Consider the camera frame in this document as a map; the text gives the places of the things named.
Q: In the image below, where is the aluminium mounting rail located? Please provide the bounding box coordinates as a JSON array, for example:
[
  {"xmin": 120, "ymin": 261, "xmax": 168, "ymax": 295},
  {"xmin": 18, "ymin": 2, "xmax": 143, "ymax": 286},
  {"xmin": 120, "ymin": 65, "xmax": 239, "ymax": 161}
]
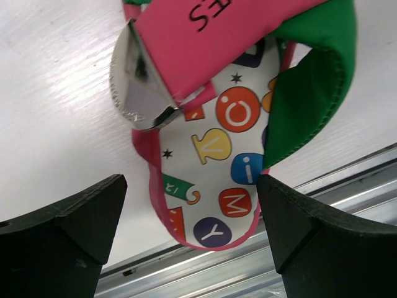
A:
[{"xmin": 95, "ymin": 145, "xmax": 396, "ymax": 297}]

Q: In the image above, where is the pink flip flop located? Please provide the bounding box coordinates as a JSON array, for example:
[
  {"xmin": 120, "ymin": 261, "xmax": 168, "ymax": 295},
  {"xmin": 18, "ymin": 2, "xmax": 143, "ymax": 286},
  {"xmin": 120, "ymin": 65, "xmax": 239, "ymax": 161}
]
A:
[{"xmin": 110, "ymin": 1, "xmax": 357, "ymax": 251}]

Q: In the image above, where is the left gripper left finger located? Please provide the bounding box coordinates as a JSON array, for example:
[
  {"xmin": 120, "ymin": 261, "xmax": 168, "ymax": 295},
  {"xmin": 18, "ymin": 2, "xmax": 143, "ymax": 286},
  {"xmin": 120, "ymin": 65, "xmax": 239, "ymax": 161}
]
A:
[{"xmin": 1, "ymin": 174, "xmax": 127, "ymax": 297}]

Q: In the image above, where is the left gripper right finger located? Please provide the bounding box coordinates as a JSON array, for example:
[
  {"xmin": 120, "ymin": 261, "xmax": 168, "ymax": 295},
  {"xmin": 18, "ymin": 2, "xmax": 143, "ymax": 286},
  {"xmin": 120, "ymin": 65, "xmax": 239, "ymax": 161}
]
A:
[{"xmin": 257, "ymin": 174, "xmax": 396, "ymax": 297}]

